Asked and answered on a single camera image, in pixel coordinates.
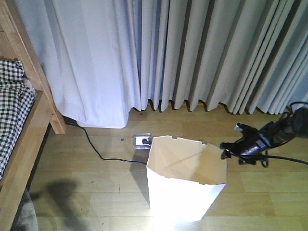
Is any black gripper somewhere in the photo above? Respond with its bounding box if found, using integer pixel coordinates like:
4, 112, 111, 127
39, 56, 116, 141
220, 135, 269, 165

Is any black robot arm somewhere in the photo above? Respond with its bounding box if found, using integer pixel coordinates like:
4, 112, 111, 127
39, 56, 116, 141
220, 107, 308, 167

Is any silver floor power socket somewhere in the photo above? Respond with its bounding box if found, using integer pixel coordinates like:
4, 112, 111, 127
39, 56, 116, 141
133, 133, 153, 150

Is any white pleated curtain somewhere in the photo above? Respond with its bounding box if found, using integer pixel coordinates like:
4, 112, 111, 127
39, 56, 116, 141
15, 0, 308, 128

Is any grey round rug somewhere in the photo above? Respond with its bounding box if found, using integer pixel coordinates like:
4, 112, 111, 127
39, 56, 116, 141
11, 189, 39, 231

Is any black white checkered bedding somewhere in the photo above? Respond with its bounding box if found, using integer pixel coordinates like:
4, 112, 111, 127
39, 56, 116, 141
0, 60, 36, 178

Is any black camera cable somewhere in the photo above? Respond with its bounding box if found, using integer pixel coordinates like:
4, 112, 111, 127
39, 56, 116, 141
260, 101, 308, 168

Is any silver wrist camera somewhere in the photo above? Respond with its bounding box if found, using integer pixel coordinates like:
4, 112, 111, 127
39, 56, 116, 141
234, 123, 258, 137

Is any black power cord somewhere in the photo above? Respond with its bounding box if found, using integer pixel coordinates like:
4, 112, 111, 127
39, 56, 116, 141
63, 115, 152, 165

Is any wooden bed frame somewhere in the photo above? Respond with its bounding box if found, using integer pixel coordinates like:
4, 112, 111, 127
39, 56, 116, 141
0, 0, 66, 231

